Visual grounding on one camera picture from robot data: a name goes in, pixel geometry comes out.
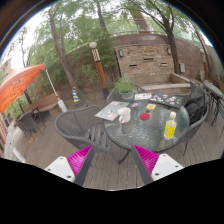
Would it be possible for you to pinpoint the white printed booklet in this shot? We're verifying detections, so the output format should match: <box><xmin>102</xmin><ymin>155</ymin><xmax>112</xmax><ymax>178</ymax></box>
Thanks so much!
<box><xmin>133</xmin><ymin>92</ymin><xmax>153</xmax><ymax>101</ymax></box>

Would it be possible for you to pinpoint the dark patio table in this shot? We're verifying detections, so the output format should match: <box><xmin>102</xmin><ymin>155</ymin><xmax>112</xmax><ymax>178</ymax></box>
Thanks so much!
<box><xmin>202</xmin><ymin>79</ymin><xmax>224</xmax><ymax>128</ymax></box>

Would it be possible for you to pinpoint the black laptop with stickers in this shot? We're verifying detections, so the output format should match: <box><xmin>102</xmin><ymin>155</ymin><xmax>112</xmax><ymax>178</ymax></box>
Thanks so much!
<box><xmin>148</xmin><ymin>92</ymin><xmax>184</xmax><ymax>110</ymax></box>

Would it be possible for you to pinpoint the blue yellow striped cone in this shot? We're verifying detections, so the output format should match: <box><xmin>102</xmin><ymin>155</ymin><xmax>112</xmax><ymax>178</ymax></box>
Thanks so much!
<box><xmin>71</xmin><ymin>86</ymin><xmax>82</xmax><ymax>104</ymax></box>

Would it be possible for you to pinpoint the clear bottle with yellow label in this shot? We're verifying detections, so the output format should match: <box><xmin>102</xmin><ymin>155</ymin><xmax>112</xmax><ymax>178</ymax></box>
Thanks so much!
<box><xmin>163</xmin><ymin>111</ymin><xmax>178</xmax><ymax>141</ymax></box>

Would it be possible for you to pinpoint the silver laptop with stickers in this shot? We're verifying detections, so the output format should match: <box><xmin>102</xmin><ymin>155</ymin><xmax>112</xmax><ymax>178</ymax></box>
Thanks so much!
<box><xmin>94</xmin><ymin>100</ymin><xmax>131</xmax><ymax>122</ymax></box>

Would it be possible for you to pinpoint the white mug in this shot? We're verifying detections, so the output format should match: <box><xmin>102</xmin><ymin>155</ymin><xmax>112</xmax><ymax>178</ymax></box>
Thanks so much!
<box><xmin>117</xmin><ymin>106</ymin><xmax>132</xmax><ymax>124</ymax></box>

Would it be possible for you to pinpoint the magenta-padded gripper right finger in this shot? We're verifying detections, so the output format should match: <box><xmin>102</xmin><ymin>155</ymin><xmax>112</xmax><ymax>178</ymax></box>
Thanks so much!
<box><xmin>130</xmin><ymin>144</ymin><xmax>185</xmax><ymax>186</ymax></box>

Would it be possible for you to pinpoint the flat round red coaster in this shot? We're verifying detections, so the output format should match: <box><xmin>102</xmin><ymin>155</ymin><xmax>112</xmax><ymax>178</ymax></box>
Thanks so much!
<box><xmin>138</xmin><ymin>112</ymin><xmax>152</xmax><ymax>122</ymax></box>

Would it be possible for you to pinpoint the orange patio umbrella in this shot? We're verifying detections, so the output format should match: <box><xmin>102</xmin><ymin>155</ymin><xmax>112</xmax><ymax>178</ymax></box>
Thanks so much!
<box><xmin>0</xmin><ymin>63</ymin><xmax>47</xmax><ymax>114</ymax></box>

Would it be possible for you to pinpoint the black jacket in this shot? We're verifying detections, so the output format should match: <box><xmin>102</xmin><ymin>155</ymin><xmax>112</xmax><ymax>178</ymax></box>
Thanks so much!
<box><xmin>183</xmin><ymin>85</ymin><xmax>207</xmax><ymax>126</ymax></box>

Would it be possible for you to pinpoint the dark metal chair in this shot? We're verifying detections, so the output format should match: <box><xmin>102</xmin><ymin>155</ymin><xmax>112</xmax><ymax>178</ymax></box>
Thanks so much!
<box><xmin>216</xmin><ymin>98</ymin><xmax>224</xmax><ymax>138</ymax></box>

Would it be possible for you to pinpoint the wooden bench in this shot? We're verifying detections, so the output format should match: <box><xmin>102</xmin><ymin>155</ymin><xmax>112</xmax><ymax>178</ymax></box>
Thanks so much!
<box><xmin>27</xmin><ymin>92</ymin><xmax>60</xmax><ymax>113</ymax></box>

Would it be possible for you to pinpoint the striped lamp post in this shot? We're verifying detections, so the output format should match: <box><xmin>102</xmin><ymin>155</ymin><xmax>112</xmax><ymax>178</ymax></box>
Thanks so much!
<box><xmin>88</xmin><ymin>41</ymin><xmax>110</xmax><ymax>99</ymax></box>

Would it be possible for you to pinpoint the grey mesh patio chair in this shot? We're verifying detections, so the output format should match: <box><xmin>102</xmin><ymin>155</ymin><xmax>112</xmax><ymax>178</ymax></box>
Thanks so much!
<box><xmin>181</xmin><ymin>99</ymin><xmax>211</xmax><ymax>157</ymax></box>
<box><xmin>105</xmin><ymin>83</ymin><xmax>149</xmax><ymax>104</ymax></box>
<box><xmin>54</xmin><ymin>104</ymin><xmax>113</xmax><ymax>154</ymax></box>

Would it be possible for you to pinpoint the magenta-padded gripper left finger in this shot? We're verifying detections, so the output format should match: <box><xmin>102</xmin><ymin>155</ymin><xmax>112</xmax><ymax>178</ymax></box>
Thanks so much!
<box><xmin>44</xmin><ymin>144</ymin><xmax>97</xmax><ymax>187</ymax></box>

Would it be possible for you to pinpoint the green plant in blue pot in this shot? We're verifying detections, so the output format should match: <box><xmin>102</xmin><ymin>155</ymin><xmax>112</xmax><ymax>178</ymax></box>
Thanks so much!
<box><xmin>114</xmin><ymin>76</ymin><xmax>136</xmax><ymax>102</ymax></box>

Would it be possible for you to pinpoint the dark wicker chair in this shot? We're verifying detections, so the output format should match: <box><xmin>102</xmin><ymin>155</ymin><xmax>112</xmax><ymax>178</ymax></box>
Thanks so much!
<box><xmin>14</xmin><ymin>112</ymin><xmax>43</xmax><ymax>136</ymax></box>

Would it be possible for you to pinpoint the white umbrella base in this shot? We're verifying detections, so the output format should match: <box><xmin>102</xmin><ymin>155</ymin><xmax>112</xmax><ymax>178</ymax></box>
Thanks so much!
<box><xmin>57</xmin><ymin>98</ymin><xmax>68</xmax><ymax>113</ymax></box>

